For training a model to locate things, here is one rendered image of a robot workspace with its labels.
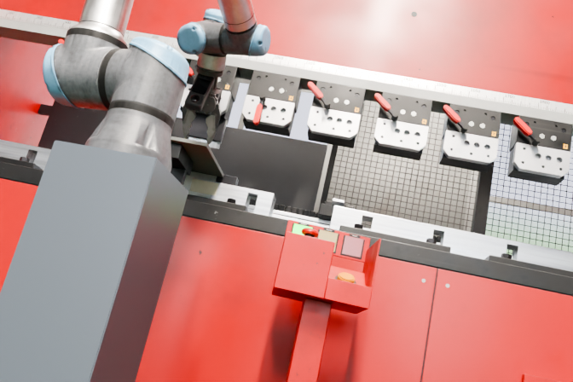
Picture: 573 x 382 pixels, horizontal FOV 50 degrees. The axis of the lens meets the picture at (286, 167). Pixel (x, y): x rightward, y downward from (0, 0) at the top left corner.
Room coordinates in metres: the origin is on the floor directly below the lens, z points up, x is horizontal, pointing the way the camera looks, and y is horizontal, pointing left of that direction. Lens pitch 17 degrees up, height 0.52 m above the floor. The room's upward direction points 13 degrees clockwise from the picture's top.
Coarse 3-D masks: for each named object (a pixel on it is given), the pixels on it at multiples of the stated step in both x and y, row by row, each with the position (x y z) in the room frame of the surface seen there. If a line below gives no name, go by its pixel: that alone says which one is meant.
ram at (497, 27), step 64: (0, 0) 1.87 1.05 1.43; (64, 0) 1.84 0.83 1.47; (192, 0) 1.78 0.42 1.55; (256, 0) 1.75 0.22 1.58; (320, 0) 1.72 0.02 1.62; (384, 0) 1.69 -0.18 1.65; (448, 0) 1.67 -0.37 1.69; (512, 0) 1.64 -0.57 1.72; (256, 64) 1.74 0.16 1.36; (384, 64) 1.69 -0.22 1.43; (448, 64) 1.66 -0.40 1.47; (512, 64) 1.64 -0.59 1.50
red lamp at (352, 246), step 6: (348, 240) 1.44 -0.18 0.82; (354, 240) 1.44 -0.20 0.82; (360, 240) 1.44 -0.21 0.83; (348, 246) 1.44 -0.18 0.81; (354, 246) 1.44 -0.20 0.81; (360, 246) 1.44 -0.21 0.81; (342, 252) 1.44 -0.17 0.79; (348, 252) 1.44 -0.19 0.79; (354, 252) 1.44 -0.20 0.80; (360, 252) 1.44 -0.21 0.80
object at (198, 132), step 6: (198, 114) 1.79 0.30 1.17; (198, 120) 1.79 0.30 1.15; (204, 120) 1.79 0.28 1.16; (222, 120) 1.78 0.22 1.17; (192, 126) 1.79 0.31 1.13; (198, 126) 1.79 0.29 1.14; (204, 126) 1.79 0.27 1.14; (222, 126) 1.78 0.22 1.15; (192, 132) 1.79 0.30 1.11; (198, 132) 1.79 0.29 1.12; (204, 132) 1.79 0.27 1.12; (216, 132) 1.78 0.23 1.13; (222, 132) 1.78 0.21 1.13; (192, 138) 1.80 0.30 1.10; (198, 138) 1.80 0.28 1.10; (204, 138) 1.79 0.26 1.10; (216, 138) 1.78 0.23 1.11; (222, 138) 1.79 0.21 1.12; (210, 144) 1.79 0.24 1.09; (216, 144) 1.79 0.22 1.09
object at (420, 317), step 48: (0, 192) 1.71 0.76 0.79; (0, 240) 1.71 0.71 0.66; (192, 240) 1.64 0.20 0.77; (240, 240) 1.62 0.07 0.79; (0, 288) 1.70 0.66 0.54; (192, 288) 1.63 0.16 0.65; (240, 288) 1.61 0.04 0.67; (384, 288) 1.57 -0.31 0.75; (432, 288) 1.55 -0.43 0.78; (480, 288) 1.53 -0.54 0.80; (528, 288) 1.52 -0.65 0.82; (192, 336) 1.63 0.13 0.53; (240, 336) 1.61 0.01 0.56; (288, 336) 1.59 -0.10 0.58; (336, 336) 1.58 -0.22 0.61; (384, 336) 1.56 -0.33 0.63; (432, 336) 1.55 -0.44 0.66; (480, 336) 1.53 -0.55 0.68; (528, 336) 1.52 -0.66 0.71
